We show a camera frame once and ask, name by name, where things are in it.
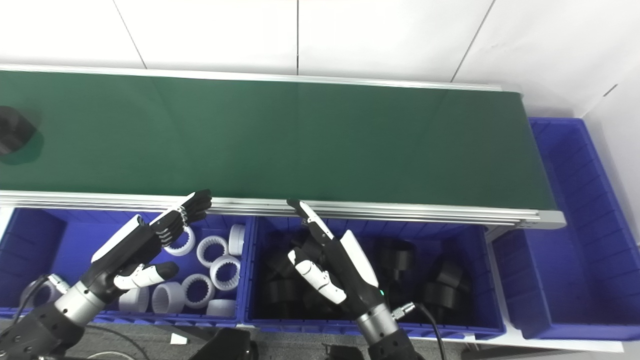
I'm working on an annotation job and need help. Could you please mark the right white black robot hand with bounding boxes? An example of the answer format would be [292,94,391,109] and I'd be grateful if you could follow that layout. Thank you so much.
[286,198,387,317]

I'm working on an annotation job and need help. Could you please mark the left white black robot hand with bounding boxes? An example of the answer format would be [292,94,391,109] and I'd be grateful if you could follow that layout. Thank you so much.
[80,189,213,304]

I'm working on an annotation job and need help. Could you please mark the black round part with boss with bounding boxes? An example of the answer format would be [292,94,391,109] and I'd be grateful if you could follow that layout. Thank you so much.
[0,106,40,155]

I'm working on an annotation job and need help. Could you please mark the black round plastic part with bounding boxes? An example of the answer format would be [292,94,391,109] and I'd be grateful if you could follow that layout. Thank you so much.
[421,281,462,312]
[263,247,297,278]
[434,260,472,291]
[376,239,416,273]
[264,279,302,307]

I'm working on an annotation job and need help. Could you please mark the blue bin with white rings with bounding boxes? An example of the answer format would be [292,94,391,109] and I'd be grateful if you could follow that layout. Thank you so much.
[0,207,253,328]

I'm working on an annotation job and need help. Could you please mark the green conveyor belt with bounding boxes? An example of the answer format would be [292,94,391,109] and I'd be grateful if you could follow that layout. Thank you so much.
[0,70,557,211]
[0,64,567,230]

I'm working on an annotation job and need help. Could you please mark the blue bin with black parts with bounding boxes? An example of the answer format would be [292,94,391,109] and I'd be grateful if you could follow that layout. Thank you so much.
[242,216,506,341]

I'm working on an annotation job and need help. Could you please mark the large empty blue bin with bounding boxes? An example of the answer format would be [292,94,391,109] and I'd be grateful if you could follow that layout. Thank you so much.
[492,117,640,341]

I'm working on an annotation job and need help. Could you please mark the black robot body cover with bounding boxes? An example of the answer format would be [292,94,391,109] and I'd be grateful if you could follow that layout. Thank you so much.
[190,327,253,360]
[324,344,368,360]

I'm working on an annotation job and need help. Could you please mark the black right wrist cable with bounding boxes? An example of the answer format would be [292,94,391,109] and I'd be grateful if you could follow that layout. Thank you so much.
[391,301,447,360]

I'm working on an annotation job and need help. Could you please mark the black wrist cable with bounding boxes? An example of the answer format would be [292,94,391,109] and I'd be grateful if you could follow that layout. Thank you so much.
[391,301,447,360]
[10,273,71,331]

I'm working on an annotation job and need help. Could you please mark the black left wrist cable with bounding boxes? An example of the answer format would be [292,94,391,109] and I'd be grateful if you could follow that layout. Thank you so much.
[10,273,71,331]

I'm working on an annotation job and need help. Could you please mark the thin black floor cable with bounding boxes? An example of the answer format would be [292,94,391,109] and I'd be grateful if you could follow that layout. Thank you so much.
[85,325,151,360]

